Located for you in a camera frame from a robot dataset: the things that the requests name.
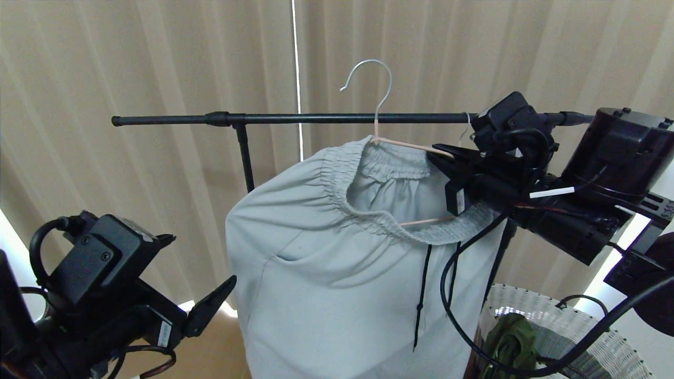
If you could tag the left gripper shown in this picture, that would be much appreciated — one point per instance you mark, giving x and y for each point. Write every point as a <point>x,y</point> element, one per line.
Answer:
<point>131,331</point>

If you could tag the pale grey shorts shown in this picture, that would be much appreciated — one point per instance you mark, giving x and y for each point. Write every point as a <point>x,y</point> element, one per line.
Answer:
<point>316,289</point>

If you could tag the white laundry basket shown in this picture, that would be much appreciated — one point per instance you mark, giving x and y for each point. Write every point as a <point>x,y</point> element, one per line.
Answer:
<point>526,300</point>

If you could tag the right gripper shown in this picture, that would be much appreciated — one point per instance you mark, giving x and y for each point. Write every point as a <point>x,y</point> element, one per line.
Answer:
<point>489,189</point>

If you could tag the pink clothes hanger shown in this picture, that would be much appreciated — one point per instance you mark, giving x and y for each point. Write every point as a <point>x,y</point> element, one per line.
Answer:
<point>468,123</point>
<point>410,146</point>

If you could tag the green garment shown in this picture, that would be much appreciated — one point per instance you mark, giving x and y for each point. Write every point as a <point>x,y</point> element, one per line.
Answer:
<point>511,342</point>

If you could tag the black clothes rack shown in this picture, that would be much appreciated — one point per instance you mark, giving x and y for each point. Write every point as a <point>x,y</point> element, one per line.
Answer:
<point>289,119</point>

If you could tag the beige curtain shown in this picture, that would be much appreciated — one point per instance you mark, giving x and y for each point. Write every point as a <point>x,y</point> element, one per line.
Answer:
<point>131,63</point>

